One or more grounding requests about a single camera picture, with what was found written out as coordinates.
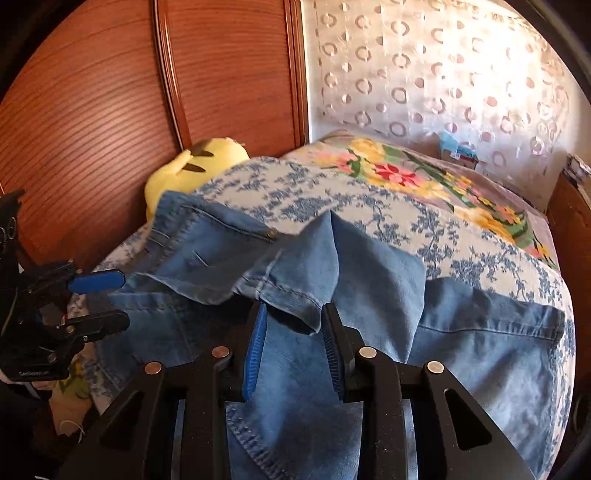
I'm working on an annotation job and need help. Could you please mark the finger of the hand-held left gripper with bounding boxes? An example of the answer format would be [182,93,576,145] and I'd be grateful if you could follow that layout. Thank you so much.
[21,259,126,301]
[39,310,131,366]

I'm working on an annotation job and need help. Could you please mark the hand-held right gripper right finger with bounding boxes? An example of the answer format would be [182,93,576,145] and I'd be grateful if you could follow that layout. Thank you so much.
[321,302,536,480]

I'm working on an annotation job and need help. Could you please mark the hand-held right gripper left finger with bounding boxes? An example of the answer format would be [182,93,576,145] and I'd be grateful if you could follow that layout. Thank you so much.
[58,302,269,480]

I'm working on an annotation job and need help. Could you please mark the blue denim pants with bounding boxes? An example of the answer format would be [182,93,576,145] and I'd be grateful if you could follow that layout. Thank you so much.
[85,190,566,480]

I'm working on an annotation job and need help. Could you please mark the yellow plush toy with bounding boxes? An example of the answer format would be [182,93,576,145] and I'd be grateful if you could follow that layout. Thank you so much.
[144,136,252,222]

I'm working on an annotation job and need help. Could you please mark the wooden ribbed headboard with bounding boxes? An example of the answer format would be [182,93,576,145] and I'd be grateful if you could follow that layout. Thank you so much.
[0,0,310,278]

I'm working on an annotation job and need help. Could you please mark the colourful floral plush blanket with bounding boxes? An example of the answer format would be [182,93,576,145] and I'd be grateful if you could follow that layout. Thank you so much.
[318,131,561,271]

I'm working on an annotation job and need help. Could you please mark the cardboard box with blue items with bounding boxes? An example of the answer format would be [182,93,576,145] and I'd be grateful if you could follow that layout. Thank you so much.
[438,131,481,174]

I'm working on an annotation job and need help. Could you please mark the wooden cabinet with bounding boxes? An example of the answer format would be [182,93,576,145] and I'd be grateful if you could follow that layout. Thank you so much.
[545,157,591,296]

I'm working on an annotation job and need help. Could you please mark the sheer curtain with circle pattern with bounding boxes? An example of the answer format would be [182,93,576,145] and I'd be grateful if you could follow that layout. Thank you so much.
[300,0,589,185]

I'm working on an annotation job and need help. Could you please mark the stack of papers and boxes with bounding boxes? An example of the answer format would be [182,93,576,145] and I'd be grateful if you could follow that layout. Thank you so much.
[566,154,591,185]

